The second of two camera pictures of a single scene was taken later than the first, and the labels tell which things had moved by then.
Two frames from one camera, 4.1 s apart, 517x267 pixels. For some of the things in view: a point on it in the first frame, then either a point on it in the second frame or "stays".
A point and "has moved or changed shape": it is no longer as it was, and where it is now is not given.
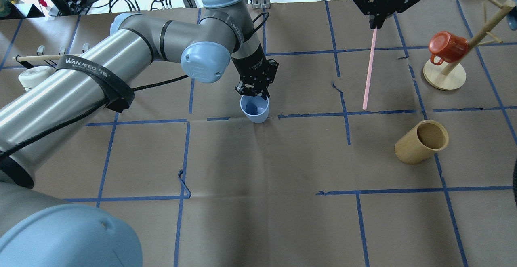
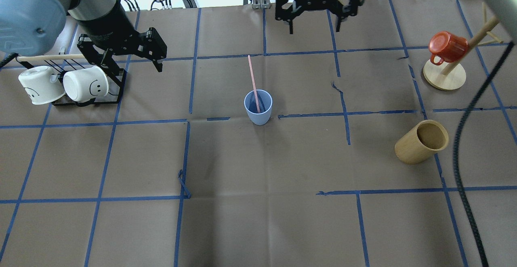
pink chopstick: x=369 y=68 has moved or changed shape
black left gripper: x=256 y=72 → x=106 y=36
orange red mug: x=450 y=47 stays
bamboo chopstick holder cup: x=429 y=136 stays
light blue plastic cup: x=256 y=108 stays
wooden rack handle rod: x=40 y=57 stays
